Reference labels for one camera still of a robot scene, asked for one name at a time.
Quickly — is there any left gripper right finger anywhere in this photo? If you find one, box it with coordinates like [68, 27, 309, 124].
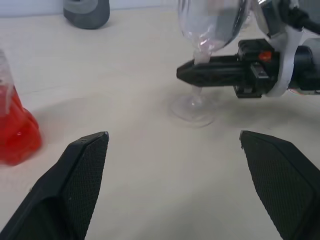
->
[238, 129, 320, 240]

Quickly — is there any red liquid plastic bottle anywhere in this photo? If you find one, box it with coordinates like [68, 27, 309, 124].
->
[0, 49, 43, 167]

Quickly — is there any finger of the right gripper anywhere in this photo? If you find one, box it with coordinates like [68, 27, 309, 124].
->
[176, 61, 252, 89]
[177, 54, 241, 69]

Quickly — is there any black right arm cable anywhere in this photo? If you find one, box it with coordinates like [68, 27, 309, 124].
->
[276, 0, 320, 36]

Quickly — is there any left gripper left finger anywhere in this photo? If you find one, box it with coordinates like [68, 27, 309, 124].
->
[0, 130, 110, 240]

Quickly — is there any clear wine glass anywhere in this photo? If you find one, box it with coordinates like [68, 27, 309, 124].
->
[169, 0, 252, 129]

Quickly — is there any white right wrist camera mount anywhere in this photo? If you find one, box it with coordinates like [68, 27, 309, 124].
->
[269, 30, 305, 98]

